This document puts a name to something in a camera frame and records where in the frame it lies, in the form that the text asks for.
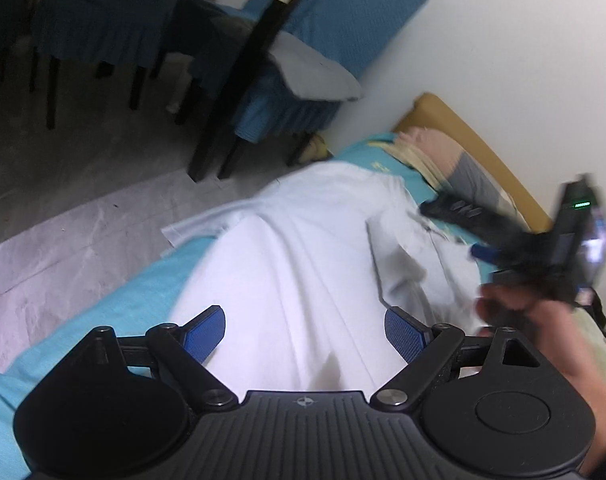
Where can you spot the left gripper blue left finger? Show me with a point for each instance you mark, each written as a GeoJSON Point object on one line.
{"type": "Point", "coordinates": [181, 351]}

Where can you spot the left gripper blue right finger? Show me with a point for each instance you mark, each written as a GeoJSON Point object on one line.
{"type": "Point", "coordinates": [429, 354]}

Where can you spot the white t-shirt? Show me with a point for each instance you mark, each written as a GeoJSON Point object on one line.
{"type": "Point", "coordinates": [305, 271]}

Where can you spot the person's right hand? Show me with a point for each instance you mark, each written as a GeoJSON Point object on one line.
{"type": "Point", "coordinates": [560, 341]}

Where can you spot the black clothing pile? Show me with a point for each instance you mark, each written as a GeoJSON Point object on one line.
{"type": "Point", "coordinates": [603, 312]}

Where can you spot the turquoise patterned bed sheet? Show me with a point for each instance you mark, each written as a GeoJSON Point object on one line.
{"type": "Point", "coordinates": [149, 299]}

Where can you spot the green fleece cartoon blanket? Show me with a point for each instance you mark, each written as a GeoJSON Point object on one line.
{"type": "Point", "coordinates": [593, 336]}

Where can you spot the striped pillow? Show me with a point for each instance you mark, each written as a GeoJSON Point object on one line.
{"type": "Point", "coordinates": [467, 195]}

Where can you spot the tan headboard cushion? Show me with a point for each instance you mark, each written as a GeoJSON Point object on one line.
{"type": "Point", "coordinates": [430, 111]}

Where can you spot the grey seat cushion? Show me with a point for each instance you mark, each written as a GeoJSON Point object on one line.
{"type": "Point", "coordinates": [309, 75]}

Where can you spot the blue covered chair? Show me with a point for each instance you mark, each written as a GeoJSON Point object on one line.
{"type": "Point", "coordinates": [351, 32]}
{"type": "Point", "coordinates": [108, 32]}

